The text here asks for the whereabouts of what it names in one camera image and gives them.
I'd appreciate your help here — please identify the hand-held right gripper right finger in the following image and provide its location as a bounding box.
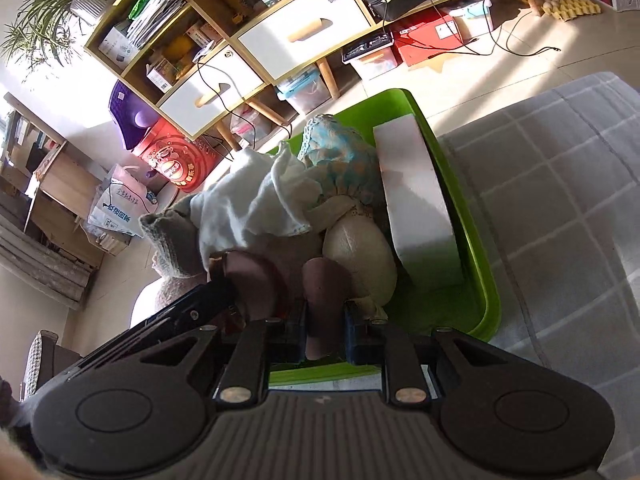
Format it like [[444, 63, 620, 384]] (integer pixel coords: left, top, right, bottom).
[[343, 301, 562, 407]]

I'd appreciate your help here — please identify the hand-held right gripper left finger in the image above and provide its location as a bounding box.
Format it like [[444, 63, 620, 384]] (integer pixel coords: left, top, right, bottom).
[[64, 304, 308, 405]]

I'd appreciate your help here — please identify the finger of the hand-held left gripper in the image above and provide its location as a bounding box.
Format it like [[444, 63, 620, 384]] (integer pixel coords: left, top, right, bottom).
[[127, 256, 241, 346]]

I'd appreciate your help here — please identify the pale green towel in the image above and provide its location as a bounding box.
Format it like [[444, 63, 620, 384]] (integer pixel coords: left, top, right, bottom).
[[139, 195, 211, 281]]

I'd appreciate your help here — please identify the cream doll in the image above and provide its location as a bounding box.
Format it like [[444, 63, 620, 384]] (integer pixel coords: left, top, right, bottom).
[[297, 114, 401, 321]]

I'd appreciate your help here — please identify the white cloth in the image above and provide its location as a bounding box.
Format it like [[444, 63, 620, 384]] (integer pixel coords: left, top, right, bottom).
[[190, 141, 326, 261]]

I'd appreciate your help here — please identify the green plastic box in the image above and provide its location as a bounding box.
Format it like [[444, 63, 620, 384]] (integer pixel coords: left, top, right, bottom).
[[265, 88, 502, 378]]

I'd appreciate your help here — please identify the white foam block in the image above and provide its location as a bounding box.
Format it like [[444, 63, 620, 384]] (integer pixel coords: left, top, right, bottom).
[[372, 114, 469, 295]]

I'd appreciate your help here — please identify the white bag with blue print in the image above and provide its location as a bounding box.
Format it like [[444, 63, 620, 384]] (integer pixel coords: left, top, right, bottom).
[[87, 164, 161, 238]]

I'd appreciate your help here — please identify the red printed bucket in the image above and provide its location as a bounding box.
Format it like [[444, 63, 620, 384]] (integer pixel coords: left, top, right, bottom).
[[136, 120, 223, 193]]

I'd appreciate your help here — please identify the grey woven cushion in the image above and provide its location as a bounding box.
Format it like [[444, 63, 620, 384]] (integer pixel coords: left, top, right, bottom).
[[22, 330, 83, 401]]

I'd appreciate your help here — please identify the wooden desk shelf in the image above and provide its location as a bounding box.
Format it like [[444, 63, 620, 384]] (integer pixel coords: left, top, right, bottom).
[[0, 92, 106, 271]]

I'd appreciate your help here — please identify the clear box with pink contents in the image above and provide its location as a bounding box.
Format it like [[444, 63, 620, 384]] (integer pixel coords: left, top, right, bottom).
[[229, 105, 273, 146]]

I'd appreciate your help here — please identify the purple plastic tub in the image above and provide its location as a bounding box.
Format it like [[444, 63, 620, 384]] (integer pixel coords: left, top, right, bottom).
[[107, 80, 153, 151]]

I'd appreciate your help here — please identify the clear box with blue lid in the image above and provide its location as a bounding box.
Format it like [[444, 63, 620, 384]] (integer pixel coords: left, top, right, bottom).
[[276, 66, 333, 116]]

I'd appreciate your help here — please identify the clear box with black lid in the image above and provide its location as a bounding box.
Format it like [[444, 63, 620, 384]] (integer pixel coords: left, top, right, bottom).
[[342, 32, 401, 81]]

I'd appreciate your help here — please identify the white cardboard box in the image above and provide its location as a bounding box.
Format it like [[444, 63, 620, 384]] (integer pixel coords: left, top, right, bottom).
[[97, 25, 143, 66]]

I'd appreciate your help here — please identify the wooden shelf cabinet with drawers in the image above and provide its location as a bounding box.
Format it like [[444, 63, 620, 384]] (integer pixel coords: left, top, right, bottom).
[[84, 0, 386, 153]]

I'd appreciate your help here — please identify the stack of folders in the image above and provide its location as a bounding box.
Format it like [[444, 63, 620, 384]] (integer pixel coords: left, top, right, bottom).
[[127, 0, 188, 51]]

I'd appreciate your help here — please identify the red cardboard box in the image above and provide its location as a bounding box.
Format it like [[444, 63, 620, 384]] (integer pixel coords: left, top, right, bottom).
[[390, 10, 476, 68]]

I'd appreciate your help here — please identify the green potted plant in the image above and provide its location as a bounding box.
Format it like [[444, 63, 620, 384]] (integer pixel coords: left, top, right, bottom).
[[0, 0, 108, 81]]

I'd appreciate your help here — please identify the clear storage box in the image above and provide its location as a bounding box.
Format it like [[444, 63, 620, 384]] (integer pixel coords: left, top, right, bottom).
[[447, 0, 496, 31]]

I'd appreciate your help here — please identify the yellow egg tray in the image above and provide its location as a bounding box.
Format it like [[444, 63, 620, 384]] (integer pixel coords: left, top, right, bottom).
[[532, 0, 601, 22]]

